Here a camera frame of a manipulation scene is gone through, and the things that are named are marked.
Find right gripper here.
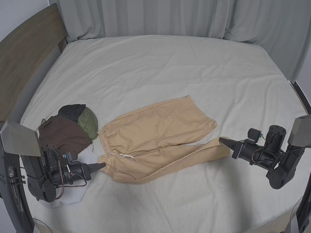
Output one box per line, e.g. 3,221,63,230
232,141,259,164

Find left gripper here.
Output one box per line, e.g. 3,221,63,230
66,164,92,183

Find beige shorts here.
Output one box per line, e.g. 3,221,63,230
97,95,230,185

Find bed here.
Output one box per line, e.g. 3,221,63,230
0,3,311,233

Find white garment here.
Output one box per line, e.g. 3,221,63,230
40,143,100,209

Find brown garment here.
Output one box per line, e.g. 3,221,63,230
38,115,93,155

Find green garment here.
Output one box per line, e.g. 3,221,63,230
78,107,99,141

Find black garment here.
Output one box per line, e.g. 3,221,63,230
58,104,86,121

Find pale green curtain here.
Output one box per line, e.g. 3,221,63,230
46,0,227,42
215,0,311,82

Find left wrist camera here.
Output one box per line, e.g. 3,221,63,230
64,151,79,166

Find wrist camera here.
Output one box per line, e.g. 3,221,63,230
247,128,262,144
64,151,79,166

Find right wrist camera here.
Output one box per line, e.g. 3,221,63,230
247,128,262,144

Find black cable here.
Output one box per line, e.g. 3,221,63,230
33,219,53,233

